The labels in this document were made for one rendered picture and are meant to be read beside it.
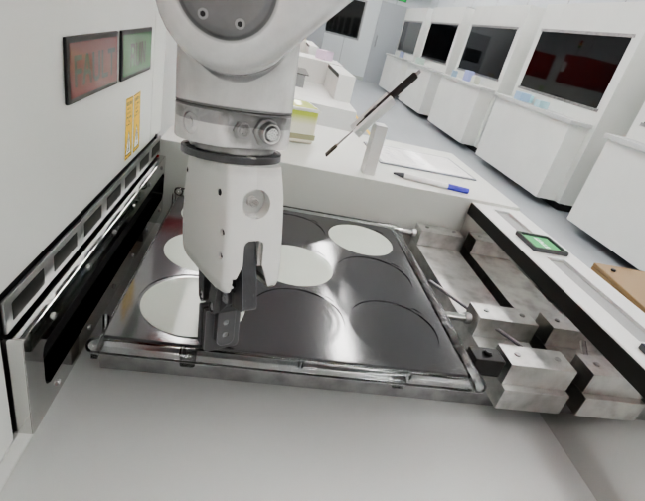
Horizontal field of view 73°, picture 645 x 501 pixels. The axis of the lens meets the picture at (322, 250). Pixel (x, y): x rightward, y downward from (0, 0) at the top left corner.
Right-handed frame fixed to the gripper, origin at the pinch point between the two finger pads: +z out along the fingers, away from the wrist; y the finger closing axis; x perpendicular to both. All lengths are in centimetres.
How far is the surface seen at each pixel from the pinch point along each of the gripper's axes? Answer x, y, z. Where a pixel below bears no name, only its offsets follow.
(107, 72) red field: 5.9, 15.3, -19.1
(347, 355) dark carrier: -11.3, -4.9, 3.0
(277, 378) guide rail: -7.9, 1.4, 9.1
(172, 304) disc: 2.0, 6.9, 1.3
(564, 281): -41.6, -8.9, -2.6
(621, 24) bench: -476, 201, -118
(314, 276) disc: -15.8, 8.2, 1.1
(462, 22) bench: -665, 557, -163
